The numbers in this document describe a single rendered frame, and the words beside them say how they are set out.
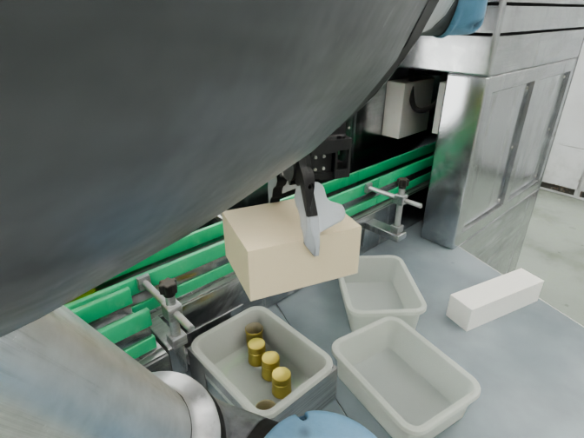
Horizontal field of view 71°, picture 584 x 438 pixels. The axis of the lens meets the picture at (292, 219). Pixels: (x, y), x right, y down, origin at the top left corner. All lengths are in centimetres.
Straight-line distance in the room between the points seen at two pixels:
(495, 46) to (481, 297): 58
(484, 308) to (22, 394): 92
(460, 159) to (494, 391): 60
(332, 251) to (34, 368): 41
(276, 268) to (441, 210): 82
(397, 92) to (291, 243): 97
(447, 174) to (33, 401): 113
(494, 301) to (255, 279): 64
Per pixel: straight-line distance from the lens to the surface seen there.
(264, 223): 55
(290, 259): 52
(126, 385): 26
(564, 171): 406
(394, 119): 143
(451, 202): 125
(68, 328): 22
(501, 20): 114
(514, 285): 110
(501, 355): 98
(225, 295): 88
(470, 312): 98
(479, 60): 115
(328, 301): 102
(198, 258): 82
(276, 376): 76
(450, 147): 121
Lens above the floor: 138
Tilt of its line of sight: 27 degrees down
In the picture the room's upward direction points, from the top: straight up
